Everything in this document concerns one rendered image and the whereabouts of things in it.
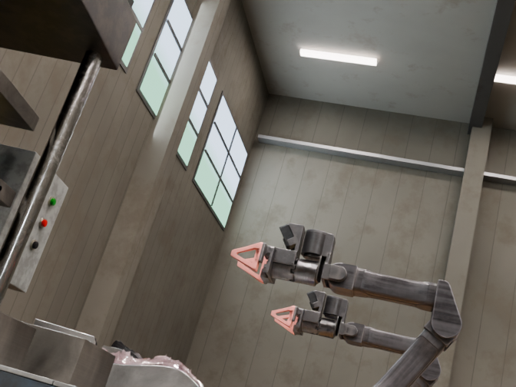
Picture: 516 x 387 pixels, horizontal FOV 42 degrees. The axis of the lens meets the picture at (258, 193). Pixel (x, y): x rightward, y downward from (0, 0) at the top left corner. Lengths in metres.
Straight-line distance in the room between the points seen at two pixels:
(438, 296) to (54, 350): 0.85
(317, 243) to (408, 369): 0.34
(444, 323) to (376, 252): 9.41
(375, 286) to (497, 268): 9.44
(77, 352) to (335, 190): 10.43
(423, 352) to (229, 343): 9.33
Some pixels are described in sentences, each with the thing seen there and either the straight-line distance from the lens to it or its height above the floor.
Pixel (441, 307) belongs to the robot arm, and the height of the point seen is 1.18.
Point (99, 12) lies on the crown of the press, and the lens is 2.14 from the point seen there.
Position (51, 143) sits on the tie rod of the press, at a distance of 2.12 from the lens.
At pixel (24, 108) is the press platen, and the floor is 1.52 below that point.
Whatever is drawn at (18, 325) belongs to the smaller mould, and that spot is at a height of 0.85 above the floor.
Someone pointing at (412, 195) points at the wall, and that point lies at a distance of 11.26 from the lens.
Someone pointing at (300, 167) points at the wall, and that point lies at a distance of 11.55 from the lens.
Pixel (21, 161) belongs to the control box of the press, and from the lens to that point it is 2.27.
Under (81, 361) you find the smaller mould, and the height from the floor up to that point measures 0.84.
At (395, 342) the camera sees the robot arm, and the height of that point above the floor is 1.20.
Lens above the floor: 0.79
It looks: 20 degrees up
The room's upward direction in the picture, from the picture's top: 17 degrees clockwise
